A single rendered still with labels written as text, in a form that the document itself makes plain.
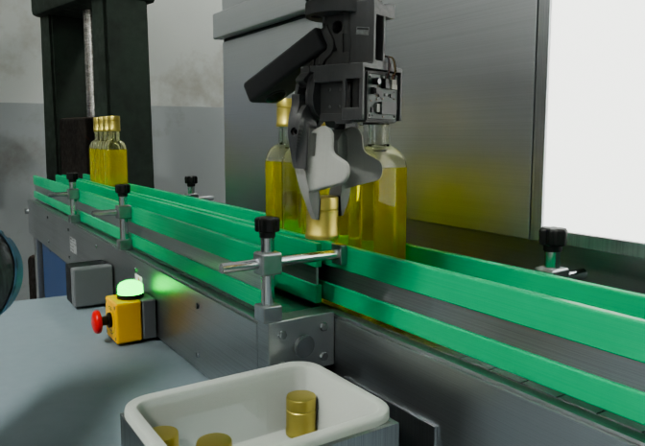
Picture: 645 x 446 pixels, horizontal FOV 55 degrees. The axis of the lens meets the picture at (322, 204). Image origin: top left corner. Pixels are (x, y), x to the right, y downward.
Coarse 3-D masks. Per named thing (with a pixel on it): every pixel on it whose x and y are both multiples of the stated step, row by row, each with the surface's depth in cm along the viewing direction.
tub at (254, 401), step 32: (192, 384) 66; (224, 384) 68; (256, 384) 70; (288, 384) 72; (320, 384) 70; (352, 384) 66; (128, 416) 59; (160, 416) 64; (192, 416) 66; (224, 416) 68; (256, 416) 70; (320, 416) 70; (352, 416) 65; (384, 416) 59
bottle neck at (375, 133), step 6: (372, 126) 77; (378, 126) 77; (384, 126) 77; (390, 126) 78; (372, 132) 77; (378, 132) 77; (384, 132) 77; (372, 138) 77; (378, 138) 77; (384, 138) 77
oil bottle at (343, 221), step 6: (348, 204) 81; (348, 210) 81; (342, 216) 82; (348, 216) 81; (342, 222) 82; (348, 222) 81; (342, 228) 82; (348, 228) 81; (342, 234) 82; (348, 234) 81; (330, 240) 84; (336, 240) 83; (342, 240) 82; (348, 240) 81
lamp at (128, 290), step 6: (120, 282) 108; (126, 282) 107; (132, 282) 107; (138, 282) 108; (120, 288) 107; (126, 288) 106; (132, 288) 107; (138, 288) 107; (120, 294) 107; (126, 294) 106; (132, 294) 107; (138, 294) 107
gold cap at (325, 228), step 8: (328, 200) 63; (336, 200) 64; (320, 208) 63; (328, 208) 63; (336, 208) 64; (320, 216) 63; (328, 216) 64; (336, 216) 64; (312, 224) 64; (320, 224) 64; (328, 224) 64; (336, 224) 64; (312, 232) 64; (320, 232) 64; (328, 232) 64; (336, 232) 64; (320, 240) 64
